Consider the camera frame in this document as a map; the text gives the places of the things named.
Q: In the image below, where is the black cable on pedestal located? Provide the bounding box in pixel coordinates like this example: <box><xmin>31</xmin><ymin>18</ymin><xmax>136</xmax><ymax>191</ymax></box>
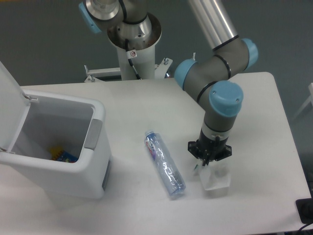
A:
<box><xmin>124</xmin><ymin>38</ymin><xmax>142</xmax><ymax>80</ymax></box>

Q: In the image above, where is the clear plastic water bottle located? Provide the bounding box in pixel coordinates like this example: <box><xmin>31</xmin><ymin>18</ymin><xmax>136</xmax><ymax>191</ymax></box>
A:
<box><xmin>144</xmin><ymin>130</ymin><xmax>186</xmax><ymax>197</ymax></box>

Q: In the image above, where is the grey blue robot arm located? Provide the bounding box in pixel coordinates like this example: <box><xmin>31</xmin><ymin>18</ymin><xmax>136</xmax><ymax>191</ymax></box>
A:
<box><xmin>79</xmin><ymin>0</ymin><xmax>258</xmax><ymax>166</ymax></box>

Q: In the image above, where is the white furniture at right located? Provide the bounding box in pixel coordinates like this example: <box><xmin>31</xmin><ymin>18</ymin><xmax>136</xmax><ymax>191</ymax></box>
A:
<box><xmin>297</xmin><ymin>83</ymin><xmax>313</xmax><ymax>115</ymax></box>

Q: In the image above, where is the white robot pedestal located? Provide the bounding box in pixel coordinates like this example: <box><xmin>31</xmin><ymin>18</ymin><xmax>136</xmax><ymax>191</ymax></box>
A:
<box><xmin>107</xmin><ymin>13</ymin><xmax>162</xmax><ymax>80</ymax></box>

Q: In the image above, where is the white trash can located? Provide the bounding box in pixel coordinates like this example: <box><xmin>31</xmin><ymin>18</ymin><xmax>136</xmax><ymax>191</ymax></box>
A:
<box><xmin>0</xmin><ymin>89</ymin><xmax>112</xmax><ymax>199</ymax></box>

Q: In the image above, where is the colourful trash in can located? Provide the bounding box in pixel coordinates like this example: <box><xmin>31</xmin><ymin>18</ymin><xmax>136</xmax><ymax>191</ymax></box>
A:
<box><xmin>49</xmin><ymin>146</ymin><xmax>78</xmax><ymax>163</ymax></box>

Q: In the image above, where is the black device at edge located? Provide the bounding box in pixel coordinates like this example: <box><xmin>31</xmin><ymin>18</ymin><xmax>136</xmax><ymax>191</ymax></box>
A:
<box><xmin>295</xmin><ymin>198</ymin><xmax>313</xmax><ymax>224</ymax></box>

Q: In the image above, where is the white metal base frame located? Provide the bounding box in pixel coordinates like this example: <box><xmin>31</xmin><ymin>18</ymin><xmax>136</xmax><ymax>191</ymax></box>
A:
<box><xmin>84</xmin><ymin>57</ymin><xmax>174</xmax><ymax>83</ymax></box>

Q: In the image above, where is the white trash can lid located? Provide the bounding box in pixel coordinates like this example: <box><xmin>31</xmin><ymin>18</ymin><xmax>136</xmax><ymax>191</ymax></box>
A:
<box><xmin>0</xmin><ymin>64</ymin><xmax>30</xmax><ymax>152</ymax></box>

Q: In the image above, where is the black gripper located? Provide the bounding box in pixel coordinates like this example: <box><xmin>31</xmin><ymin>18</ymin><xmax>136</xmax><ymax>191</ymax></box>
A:
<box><xmin>187</xmin><ymin>130</ymin><xmax>232</xmax><ymax>166</ymax></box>

